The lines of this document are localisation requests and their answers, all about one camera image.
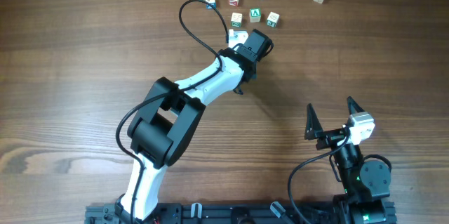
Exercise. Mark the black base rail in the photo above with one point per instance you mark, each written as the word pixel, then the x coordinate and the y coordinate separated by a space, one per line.
pixel 314 212

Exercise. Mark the baseball block blue side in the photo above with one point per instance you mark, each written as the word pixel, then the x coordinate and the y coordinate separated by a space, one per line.
pixel 210 4

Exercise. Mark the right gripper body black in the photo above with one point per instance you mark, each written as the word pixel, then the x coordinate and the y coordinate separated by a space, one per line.
pixel 330 138

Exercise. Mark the green V letter block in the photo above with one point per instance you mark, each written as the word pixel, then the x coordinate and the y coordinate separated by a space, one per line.
pixel 255 15

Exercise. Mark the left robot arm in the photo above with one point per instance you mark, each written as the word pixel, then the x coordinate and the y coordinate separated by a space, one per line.
pixel 163 125

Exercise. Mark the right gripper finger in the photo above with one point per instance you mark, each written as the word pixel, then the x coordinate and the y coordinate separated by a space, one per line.
pixel 353 106
pixel 313 128

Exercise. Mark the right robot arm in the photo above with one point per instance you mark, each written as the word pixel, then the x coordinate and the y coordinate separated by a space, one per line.
pixel 365 179

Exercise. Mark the white block green bottom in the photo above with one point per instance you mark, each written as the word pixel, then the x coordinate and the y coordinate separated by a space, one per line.
pixel 236 19

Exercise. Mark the white block teal side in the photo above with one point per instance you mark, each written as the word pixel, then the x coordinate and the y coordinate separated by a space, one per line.
pixel 272 19

